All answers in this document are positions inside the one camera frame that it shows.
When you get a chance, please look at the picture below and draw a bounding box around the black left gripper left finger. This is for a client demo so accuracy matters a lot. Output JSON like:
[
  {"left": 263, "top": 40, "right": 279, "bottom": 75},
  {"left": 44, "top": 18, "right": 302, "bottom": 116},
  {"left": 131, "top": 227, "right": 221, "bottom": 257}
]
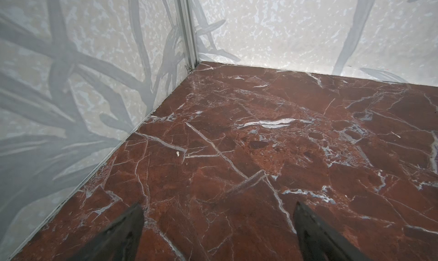
[{"left": 70, "top": 204, "right": 144, "bottom": 261}]

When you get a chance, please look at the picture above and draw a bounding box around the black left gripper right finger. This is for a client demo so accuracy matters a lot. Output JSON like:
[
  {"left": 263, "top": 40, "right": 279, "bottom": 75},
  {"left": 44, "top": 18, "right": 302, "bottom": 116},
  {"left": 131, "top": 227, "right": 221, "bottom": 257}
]
[{"left": 293, "top": 201, "right": 370, "bottom": 261}]

